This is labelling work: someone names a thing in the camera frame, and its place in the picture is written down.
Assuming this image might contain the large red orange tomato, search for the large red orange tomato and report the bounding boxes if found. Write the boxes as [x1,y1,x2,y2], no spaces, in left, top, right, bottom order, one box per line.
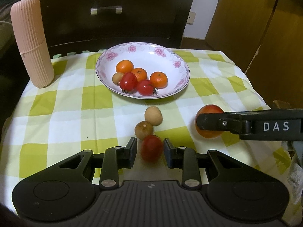
[195,105,224,139]

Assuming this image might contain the oblong red cherry tomato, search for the oblong red cherry tomato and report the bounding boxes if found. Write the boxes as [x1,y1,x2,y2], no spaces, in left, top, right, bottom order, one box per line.
[140,135,163,162]

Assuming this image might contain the red cherry tomato with stem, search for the red cherry tomato with stem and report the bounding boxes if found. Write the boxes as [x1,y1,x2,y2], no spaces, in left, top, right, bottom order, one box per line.
[136,80,158,96]

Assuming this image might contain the round red cherry tomato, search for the round red cherry tomato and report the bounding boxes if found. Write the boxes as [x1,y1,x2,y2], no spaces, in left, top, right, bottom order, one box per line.
[120,72,138,93]

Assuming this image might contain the small orange mandarin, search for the small orange mandarin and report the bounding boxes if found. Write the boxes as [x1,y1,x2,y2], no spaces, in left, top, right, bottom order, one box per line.
[131,68,147,82]

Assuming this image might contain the green white checkered tablecloth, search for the green white checkered tablecloth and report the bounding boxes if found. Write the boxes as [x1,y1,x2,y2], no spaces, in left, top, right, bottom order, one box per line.
[1,50,291,209]

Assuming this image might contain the orange mandarin right in plate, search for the orange mandarin right in plate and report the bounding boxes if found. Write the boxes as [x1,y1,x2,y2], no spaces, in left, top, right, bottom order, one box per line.
[149,71,168,89]

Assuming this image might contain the orange mandarin in plate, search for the orange mandarin in plate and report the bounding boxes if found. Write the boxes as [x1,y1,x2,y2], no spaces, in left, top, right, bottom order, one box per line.
[116,59,134,74]
[149,71,168,89]

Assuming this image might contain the orange mandarin far in plate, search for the orange mandarin far in plate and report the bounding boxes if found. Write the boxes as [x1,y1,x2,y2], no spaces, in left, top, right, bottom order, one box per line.
[116,59,134,74]

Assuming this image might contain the white floral plate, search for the white floral plate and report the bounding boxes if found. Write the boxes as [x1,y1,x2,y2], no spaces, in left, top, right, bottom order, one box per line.
[95,42,190,100]

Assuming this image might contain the brown wooden wardrobe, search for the brown wooden wardrobe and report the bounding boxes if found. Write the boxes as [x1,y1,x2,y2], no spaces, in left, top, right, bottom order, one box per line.
[205,0,302,108]

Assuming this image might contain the dark wooden nightstand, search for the dark wooden nightstand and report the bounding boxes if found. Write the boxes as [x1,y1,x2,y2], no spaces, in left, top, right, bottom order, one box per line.
[40,0,193,54]

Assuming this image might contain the grey striped mattress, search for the grey striped mattress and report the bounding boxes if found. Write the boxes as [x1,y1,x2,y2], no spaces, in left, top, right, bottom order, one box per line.
[1,3,14,56]

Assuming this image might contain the pink ribbed cylinder container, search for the pink ribbed cylinder container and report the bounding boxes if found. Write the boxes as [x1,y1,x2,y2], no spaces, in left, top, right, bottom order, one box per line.
[10,0,54,88]

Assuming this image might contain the wall power socket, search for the wall power socket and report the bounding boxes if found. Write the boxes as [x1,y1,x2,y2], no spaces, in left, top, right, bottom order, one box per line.
[186,11,196,25]

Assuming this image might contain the silver drawer handle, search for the silver drawer handle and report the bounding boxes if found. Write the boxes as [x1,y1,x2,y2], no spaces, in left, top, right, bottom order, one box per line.
[90,6,123,16]

